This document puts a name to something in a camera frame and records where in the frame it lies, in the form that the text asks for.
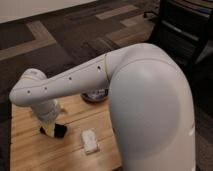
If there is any black office chair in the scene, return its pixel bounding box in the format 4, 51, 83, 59
148, 0, 213, 66

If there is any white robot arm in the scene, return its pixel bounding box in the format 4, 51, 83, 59
9, 43, 196, 171

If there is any black eraser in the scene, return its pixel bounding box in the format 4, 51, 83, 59
40, 123, 67, 139

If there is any dark blue bowl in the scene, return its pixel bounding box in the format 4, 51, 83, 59
81, 89, 108, 103

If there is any white sponge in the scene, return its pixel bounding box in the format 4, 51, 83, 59
81, 129, 99, 155

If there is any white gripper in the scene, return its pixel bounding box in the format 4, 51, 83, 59
32, 99, 66, 137

